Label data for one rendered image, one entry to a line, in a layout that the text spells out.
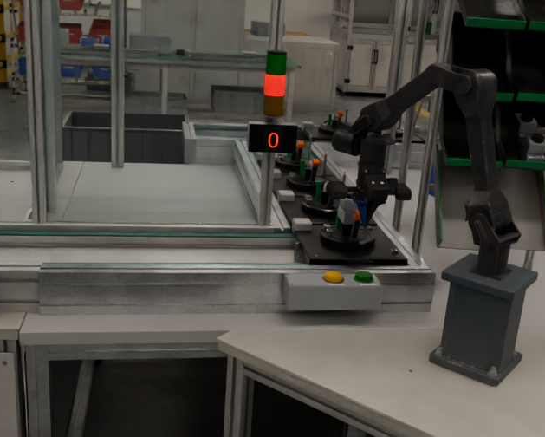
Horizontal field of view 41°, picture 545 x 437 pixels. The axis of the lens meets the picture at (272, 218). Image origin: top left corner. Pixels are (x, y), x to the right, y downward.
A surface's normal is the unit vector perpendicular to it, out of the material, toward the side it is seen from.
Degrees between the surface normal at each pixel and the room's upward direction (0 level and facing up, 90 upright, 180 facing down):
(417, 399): 0
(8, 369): 90
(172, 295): 90
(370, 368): 0
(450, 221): 45
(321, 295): 90
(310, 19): 90
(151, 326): 0
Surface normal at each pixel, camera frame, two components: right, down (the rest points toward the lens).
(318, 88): 0.13, 0.33
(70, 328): 0.07, -0.95
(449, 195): 0.03, -0.44
